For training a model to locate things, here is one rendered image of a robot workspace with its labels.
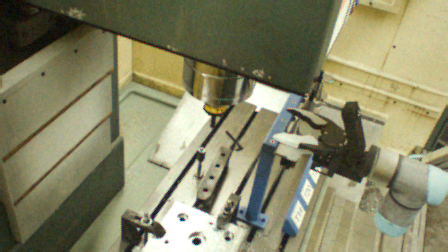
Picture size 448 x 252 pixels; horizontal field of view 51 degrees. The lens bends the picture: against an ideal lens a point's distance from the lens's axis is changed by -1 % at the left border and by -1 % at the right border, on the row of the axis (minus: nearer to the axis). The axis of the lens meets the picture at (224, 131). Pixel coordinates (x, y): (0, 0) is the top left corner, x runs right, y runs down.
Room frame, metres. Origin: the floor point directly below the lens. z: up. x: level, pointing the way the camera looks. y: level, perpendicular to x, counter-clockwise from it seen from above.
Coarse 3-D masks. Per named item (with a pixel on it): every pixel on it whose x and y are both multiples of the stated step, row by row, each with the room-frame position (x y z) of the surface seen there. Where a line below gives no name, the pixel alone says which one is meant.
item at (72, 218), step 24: (0, 0) 0.97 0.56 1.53; (0, 24) 0.94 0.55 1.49; (24, 24) 0.94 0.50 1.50; (48, 24) 1.02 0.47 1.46; (72, 24) 1.11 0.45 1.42; (0, 48) 0.95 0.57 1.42; (24, 48) 1.02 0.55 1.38; (0, 72) 0.85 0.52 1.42; (120, 144) 1.27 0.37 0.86; (96, 168) 1.13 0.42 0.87; (120, 168) 1.27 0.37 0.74; (72, 192) 1.00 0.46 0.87; (96, 192) 1.12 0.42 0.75; (0, 216) 0.75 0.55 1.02; (72, 216) 0.98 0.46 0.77; (96, 216) 1.11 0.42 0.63; (0, 240) 0.73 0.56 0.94; (48, 240) 0.87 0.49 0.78; (72, 240) 0.97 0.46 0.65
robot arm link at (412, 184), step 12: (396, 168) 0.71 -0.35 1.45; (408, 168) 0.71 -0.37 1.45; (420, 168) 0.71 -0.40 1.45; (432, 168) 0.72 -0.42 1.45; (396, 180) 0.69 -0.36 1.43; (408, 180) 0.69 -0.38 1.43; (420, 180) 0.69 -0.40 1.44; (432, 180) 0.69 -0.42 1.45; (444, 180) 0.69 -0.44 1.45; (396, 192) 0.70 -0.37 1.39; (408, 192) 0.69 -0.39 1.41; (420, 192) 0.68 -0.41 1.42; (432, 192) 0.68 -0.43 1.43; (444, 192) 0.68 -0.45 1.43; (408, 204) 0.68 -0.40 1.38; (420, 204) 0.68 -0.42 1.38; (432, 204) 0.68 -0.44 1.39
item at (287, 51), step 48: (48, 0) 0.82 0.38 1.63; (96, 0) 0.79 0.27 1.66; (144, 0) 0.76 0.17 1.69; (192, 0) 0.73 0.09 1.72; (240, 0) 0.71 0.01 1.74; (288, 0) 0.69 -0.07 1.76; (336, 0) 0.68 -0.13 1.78; (192, 48) 0.73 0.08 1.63; (240, 48) 0.71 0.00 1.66; (288, 48) 0.68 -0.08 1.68
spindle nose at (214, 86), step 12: (192, 60) 0.79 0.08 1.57; (192, 72) 0.79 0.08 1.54; (204, 72) 0.77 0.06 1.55; (216, 72) 0.77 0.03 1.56; (228, 72) 0.77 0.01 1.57; (192, 84) 0.78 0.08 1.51; (204, 84) 0.77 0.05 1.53; (216, 84) 0.77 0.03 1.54; (228, 84) 0.77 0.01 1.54; (240, 84) 0.78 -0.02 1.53; (252, 84) 0.81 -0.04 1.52; (192, 96) 0.78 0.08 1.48; (204, 96) 0.77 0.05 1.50; (216, 96) 0.77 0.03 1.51; (228, 96) 0.77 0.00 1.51; (240, 96) 0.79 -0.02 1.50
